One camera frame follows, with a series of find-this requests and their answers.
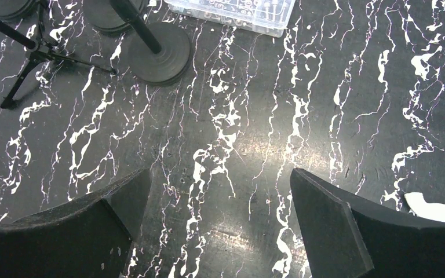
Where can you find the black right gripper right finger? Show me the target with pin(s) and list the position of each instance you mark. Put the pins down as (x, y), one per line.
(346, 235)

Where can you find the clear plastic screw box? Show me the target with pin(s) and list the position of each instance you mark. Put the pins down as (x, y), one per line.
(267, 17)

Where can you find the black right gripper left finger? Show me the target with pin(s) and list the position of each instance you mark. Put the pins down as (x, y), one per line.
(90, 236)

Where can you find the black round-base stand for beige microphone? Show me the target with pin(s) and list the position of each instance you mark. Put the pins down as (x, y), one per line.
(159, 54)

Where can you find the black tripod microphone stand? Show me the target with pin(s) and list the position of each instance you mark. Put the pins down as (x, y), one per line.
(39, 49)

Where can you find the black round-base stand for pink microphone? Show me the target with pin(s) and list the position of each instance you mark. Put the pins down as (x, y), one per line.
(104, 18)

